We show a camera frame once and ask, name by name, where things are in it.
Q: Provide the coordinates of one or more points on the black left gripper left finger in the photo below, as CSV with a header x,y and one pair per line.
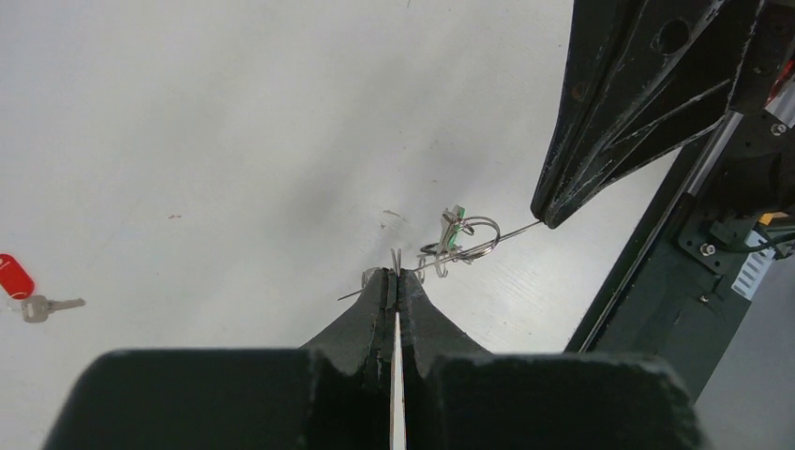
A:
x,y
331,393

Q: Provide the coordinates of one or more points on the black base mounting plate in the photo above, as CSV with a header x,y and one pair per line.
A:
x,y
669,294

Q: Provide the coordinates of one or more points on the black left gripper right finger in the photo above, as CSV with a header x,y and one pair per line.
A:
x,y
460,396

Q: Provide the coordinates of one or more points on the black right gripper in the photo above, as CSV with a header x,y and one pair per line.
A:
x,y
641,79

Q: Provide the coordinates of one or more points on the key with green tag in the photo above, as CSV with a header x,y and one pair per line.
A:
x,y
452,226

